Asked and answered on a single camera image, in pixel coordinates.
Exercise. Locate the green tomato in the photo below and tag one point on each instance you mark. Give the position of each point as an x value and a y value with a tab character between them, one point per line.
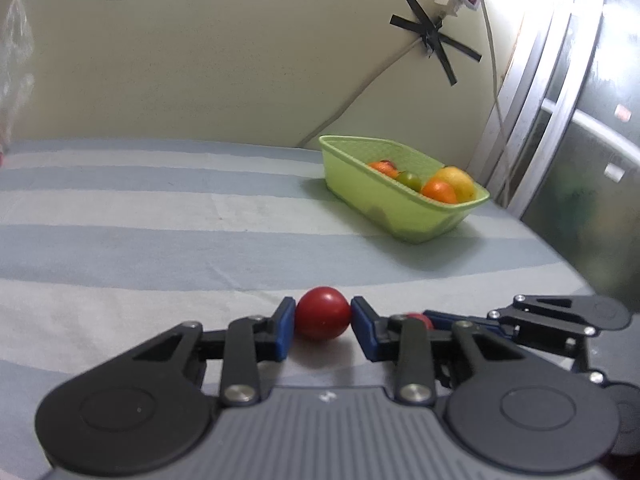
409	179

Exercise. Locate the aluminium sliding window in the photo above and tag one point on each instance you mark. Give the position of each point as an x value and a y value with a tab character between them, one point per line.
540	60

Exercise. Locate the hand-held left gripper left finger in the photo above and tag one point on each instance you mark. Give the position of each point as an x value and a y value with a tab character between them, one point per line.
282	332

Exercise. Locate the red window sticker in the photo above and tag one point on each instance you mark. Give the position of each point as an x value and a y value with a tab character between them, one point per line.
622	112

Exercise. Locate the green plastic basket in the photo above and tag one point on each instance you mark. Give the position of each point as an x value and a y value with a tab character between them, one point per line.
380	210

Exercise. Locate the small red tomato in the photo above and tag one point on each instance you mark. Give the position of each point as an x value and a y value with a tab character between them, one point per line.
419	319

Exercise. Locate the blue striped bed sheet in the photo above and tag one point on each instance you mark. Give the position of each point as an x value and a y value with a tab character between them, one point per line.
125	240

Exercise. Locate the small orange tangerine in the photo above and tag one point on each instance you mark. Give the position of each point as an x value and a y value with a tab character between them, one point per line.
382	166
440	192

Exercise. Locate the clear plastic bag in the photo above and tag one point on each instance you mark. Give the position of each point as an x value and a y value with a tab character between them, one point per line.
15	60

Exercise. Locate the black tape cross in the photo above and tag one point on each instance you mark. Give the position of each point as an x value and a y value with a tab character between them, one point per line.
407	24

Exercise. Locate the white window sticker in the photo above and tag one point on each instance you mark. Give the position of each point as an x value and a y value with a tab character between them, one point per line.
614	172

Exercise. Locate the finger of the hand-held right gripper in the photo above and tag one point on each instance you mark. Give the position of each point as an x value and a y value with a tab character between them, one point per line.
540	321
582	360

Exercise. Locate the large yellow orange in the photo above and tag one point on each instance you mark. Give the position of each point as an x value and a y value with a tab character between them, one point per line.
460	180

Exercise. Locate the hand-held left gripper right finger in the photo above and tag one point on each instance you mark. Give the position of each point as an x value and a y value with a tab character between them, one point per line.
361	330

